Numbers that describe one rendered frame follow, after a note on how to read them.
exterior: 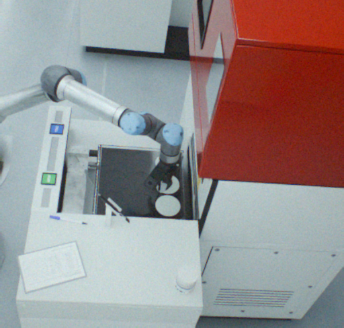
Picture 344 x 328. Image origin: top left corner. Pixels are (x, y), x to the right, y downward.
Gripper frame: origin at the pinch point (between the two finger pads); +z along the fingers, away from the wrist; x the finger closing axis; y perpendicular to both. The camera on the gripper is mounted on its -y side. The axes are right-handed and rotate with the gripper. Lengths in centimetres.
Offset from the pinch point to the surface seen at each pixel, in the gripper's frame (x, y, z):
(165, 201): -4.6, -1.8, 1.3
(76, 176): 31.4, -14.7, 3.2
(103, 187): 18.5, -13.0, 1.2
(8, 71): 175, 72, 91
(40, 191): 32.2, -33.4, -4.8
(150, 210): -2.5, -9.1, 1.4
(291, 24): -25, 9, -90
